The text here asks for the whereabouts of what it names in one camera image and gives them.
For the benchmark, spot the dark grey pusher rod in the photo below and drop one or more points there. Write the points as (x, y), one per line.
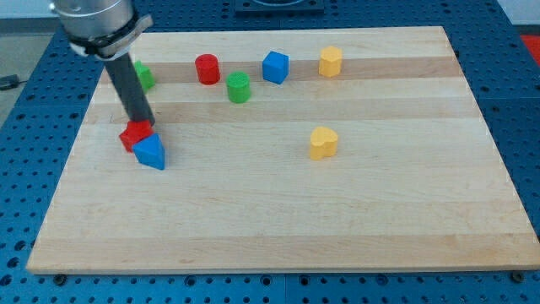
(125, 80)

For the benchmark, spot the red star block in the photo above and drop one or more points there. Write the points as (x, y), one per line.
(134, 133)

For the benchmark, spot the blue triangle block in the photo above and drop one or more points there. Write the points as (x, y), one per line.
(150, 152)

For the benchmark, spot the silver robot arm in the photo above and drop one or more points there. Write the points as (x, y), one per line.
(106, 29)

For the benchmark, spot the red cylinder block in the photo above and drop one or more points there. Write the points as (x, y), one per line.
(207, 66)

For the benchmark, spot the green cylinder block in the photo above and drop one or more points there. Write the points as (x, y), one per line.
(238, 87)

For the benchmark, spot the black device on floor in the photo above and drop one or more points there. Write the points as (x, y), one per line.
(9, 82)

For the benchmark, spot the blue cube block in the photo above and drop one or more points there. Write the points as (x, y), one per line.
(275, 67)

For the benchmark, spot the yellow heart block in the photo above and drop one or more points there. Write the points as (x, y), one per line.
(323, 143)

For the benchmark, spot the yellow hexagon block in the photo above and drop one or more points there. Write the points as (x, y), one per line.
(330, 63)

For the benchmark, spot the wooden board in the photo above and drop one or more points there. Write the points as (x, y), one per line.
(417, 183)

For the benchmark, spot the red object at right edge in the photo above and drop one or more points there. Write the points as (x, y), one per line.
(532, 43)

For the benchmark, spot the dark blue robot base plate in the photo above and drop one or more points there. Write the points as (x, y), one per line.
(245, 7)

